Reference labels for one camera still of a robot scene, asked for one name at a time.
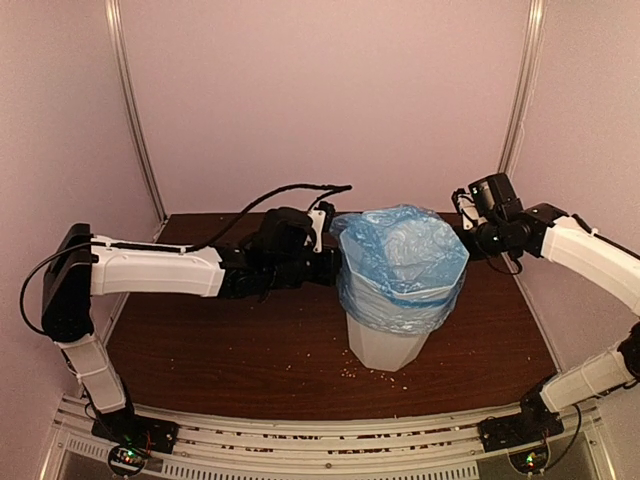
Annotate blue plastic trash bag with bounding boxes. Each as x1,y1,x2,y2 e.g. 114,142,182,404
330,205,470,336

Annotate white faceted trash bin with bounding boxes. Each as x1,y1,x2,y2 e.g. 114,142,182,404
346,314,429,372

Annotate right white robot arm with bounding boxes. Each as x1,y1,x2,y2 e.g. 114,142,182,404
452,173,639,434

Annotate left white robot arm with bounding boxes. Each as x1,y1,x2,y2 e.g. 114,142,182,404
30,201,341,435

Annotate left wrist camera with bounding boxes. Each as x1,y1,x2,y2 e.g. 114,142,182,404
305,200,335,253

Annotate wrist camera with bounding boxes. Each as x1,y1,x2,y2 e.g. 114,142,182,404
451,188,479,230
305,200,335,253

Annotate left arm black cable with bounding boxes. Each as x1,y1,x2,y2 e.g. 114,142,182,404
19,182,354,336

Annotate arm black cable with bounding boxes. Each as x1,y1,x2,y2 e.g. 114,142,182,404
19,182,354,336
542,379,640,451

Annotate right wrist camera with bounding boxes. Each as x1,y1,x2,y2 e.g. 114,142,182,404
451,188,479,230

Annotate aluminium front rail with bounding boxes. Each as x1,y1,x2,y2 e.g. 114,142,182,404
52,392,601,480

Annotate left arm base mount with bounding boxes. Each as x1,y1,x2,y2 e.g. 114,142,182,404
91,415,179,477

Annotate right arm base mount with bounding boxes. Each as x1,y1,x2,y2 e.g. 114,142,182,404
478,414,564,476

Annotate left aluminium corner post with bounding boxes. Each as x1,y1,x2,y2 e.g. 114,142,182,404
105,0,168,224

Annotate aluminium corner post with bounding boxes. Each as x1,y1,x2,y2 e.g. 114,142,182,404
105,0,168,224
497,0,548,180

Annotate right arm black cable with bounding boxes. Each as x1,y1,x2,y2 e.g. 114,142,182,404
542,379,640,451

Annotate right aluminium corner post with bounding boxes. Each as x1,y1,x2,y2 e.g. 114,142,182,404
497,0,548,180

